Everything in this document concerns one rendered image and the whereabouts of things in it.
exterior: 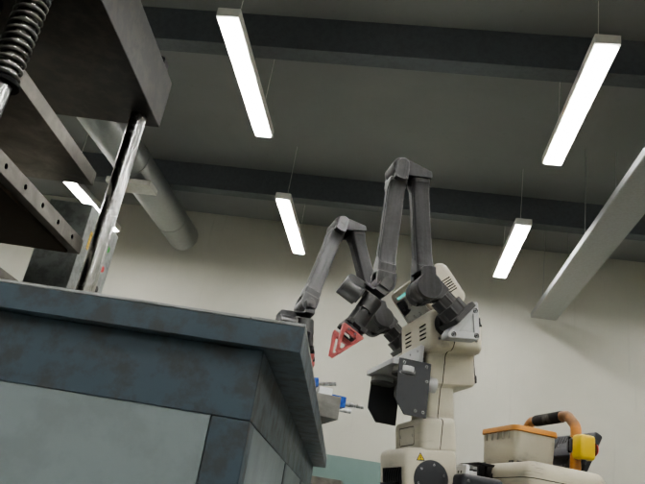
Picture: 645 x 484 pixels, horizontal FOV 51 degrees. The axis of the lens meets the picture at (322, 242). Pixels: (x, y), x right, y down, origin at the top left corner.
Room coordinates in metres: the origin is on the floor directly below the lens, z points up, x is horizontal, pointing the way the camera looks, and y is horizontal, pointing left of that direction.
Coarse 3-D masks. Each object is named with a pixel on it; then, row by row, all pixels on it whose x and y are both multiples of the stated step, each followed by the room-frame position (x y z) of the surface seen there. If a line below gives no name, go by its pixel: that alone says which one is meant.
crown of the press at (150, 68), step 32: (0, 0) 1.60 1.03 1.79; (64, 0) 1.57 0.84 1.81; (96, 0) 1.55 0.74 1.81; (128, 0) 1.68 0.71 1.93; (0, 32) 1.78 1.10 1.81; (64, 32) 1.72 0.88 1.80; (96, 32) 1.69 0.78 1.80; (128, 32) 1.74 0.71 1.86; (32, 64) 1.93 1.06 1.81; (64, 64) 1.89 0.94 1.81; (96, 64) 1.86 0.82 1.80; (128, 64) 1.83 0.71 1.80; (160, 64) 2.05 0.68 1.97; (64, 96) 2.10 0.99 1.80; (96, 96) 2.06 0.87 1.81; (128, 96) 2.02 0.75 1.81; (160, 96) 2.13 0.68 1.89
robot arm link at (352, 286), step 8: (344, 280) 1.83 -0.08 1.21; (352, 280) 1.80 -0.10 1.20; (360, 280) 1.81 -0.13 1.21; (384, 280) 1.79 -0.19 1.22; (392, 280) 1.80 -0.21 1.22; (344, 288) 1.80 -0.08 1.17; (352, 288) 1.80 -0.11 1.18; (360, 288) 1.80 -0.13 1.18; (368, 288) 1.83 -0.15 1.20; (376, 288) 1.80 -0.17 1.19; (384, 288) 1.80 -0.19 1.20; (344, 296) 1.81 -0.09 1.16; (352, 296) 1.80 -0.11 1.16; (376, 296) 1.84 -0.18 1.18; (384, 296) 1.81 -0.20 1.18
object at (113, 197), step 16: (128, 128) 2.12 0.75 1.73; (128, 144) 2.11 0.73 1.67; (128, 160) 2.12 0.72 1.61; (112, 176) 2.12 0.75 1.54; (128, 176) 2.13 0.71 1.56; (112, 192) 2.11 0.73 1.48; (112, 208) 2.12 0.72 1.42; (96, 224) 2.12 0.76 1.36; (112, 224) 2.13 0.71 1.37; (96, 240) 2.11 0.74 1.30; (96, 256) 2.11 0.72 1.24; (96, 272) 2.12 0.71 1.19; (80, 288) 2.11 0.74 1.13
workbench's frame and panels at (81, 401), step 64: (0, 320) 0.90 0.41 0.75; (64, 320) 0.89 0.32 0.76; (128, 320) 0.86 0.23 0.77; (192, 320) 0.86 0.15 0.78; (0, 384) 0.90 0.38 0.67; (64, 384) 0.89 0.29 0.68; (128, 384) 0.88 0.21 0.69; (192, 384) 0.87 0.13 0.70; (256, 384) 0.87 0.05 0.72; (0, 448) 0.90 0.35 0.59; (64, 448) 0.89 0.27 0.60; (128, 448) 0.88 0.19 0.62; (192, 448) 0.88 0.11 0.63; (256, 448) 1.00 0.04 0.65; (320, 448) 2.07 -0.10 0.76
